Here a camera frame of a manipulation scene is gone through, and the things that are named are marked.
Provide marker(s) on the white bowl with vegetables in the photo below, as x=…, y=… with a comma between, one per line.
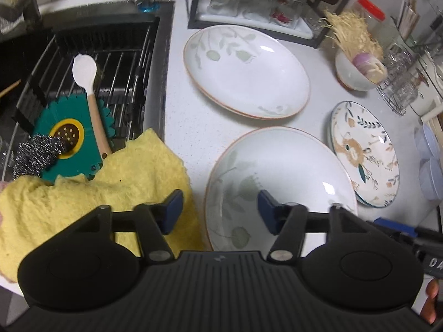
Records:
x=350, y=76

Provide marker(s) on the white leaf plate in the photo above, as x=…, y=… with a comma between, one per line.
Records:
x=292, y=165
x=247, y=72

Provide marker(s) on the enoki mushroom bundle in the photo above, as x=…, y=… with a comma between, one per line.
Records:
x=350, y=33

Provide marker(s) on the black sink drying rack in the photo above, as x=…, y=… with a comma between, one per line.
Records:
x=36, y=69

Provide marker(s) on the right human hand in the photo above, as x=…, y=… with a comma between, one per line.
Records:
x=428, y=311

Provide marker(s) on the yellow dish cloth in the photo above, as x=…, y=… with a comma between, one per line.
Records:
x=144, y=171

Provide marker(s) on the wire glass cup holder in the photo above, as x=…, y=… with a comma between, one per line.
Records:
x=398, y=60

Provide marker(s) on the black glass rack tray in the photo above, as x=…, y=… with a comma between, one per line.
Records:
x=298, y=21

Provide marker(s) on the purple onion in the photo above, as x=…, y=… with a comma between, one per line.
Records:
x=370, y=67

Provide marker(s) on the floral patterned small plate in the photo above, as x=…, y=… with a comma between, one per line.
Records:
x=365, y=150

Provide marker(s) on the green sunflower sink mat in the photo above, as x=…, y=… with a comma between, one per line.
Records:
x=69, y=118

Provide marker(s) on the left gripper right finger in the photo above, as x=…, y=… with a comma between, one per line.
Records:
x=287, y=223

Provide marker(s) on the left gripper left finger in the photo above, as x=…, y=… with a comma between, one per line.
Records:
x=153, y=222

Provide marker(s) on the red-lid plastic jar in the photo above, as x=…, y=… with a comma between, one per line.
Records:
x=371, y=13

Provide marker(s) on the white wooden-handled spoon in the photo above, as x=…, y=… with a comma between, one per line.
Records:
x=84, y=71

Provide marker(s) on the steel wool scrubber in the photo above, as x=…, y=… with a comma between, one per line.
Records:
x=38, y=154

